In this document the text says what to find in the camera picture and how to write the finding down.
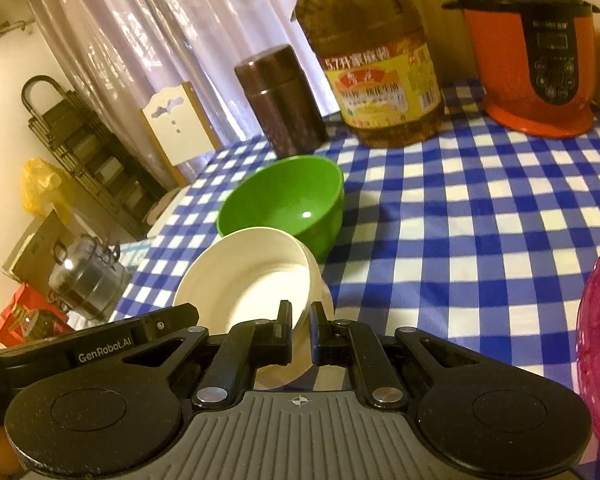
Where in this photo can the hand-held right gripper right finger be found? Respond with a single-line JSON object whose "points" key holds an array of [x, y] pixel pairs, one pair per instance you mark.
{"points": [[319, 326]]}

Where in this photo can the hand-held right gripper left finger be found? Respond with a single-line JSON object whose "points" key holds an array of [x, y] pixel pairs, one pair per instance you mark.
{"points": [[284, 321]]}

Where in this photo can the white plastic bowl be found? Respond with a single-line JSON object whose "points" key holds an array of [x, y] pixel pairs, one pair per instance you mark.
{"points": [[240, 280]]}

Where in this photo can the green plastic bowl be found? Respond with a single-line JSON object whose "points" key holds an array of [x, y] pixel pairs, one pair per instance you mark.
{"points": [[280, 200]]}

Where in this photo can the steel lidded container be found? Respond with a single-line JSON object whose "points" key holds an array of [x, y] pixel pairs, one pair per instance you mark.
{"points": [[85, 280]]}

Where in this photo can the red box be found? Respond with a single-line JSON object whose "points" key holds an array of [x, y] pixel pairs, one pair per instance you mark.
{"points": [[15, 320]]}

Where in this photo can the brown cardboard box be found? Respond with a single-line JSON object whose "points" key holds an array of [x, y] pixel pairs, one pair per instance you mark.
{"points": [[30, 255]]}

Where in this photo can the yellow plastic bag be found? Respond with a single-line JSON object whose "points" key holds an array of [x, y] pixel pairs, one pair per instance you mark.
{"points": [[40, 185]]}

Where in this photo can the blue white checkered tablecloth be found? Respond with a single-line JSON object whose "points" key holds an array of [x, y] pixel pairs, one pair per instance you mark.
{"points": [[455, 210]]}

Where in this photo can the brown metal thermos jar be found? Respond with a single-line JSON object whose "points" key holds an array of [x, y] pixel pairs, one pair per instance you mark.
{"points": [[280, 105]]}

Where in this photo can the white wooden chair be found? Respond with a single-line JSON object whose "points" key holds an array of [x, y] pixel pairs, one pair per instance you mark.
{"points": [[180, 130]]}

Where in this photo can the large cooking oil bottle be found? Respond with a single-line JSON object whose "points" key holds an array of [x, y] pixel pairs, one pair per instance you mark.
{"points": [[370, 50]]}

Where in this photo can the sheer light curtain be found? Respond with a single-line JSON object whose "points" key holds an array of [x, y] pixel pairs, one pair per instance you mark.
{"points": [[130, 35]]}

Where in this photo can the red electric pressure cooker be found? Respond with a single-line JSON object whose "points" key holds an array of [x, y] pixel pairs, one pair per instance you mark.
{"points": [[505, 60]]}

